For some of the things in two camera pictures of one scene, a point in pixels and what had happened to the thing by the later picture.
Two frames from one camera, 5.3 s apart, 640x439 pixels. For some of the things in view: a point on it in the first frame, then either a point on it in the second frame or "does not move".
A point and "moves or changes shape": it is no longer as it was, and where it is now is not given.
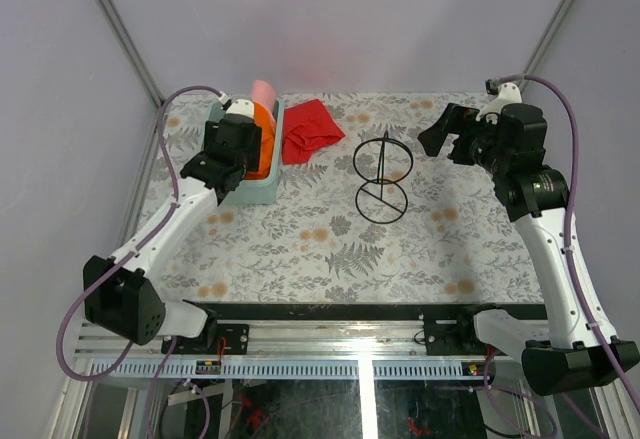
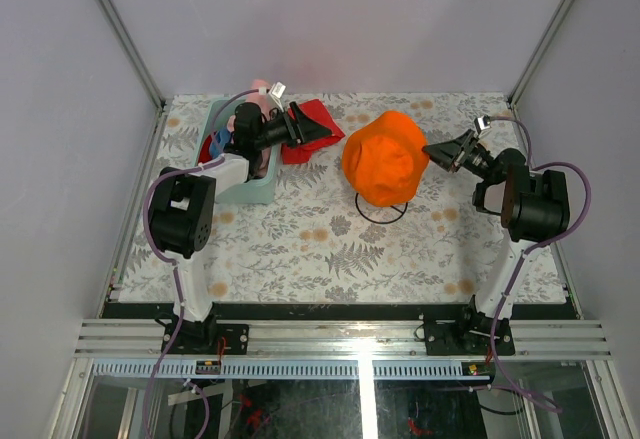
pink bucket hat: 264,94 does not move
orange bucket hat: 265,119 moves or changes shape
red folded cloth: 307,127 does not move
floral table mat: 374,219 does not move
